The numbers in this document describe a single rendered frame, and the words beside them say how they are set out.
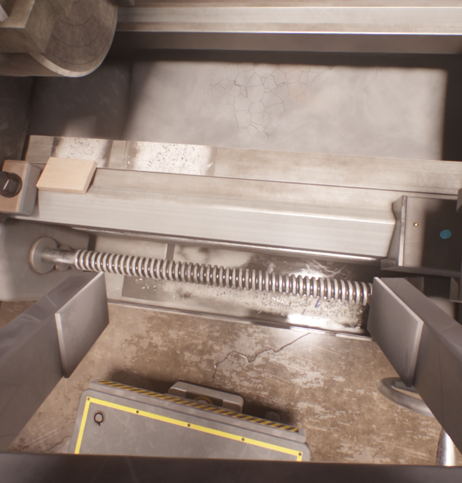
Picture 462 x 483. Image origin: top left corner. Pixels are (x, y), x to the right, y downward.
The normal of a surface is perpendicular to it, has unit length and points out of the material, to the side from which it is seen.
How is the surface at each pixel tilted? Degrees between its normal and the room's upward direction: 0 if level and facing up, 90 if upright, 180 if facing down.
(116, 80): 0
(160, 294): 0
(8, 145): 90
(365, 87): 15
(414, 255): 0
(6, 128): 90
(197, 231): 36
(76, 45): 90
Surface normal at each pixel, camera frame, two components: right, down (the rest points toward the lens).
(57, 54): 0.98, 0.11
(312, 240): -0.18, 0.46
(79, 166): -0.09, -0.44
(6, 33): -0.14, 0.95
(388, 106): 0.04, -0.05
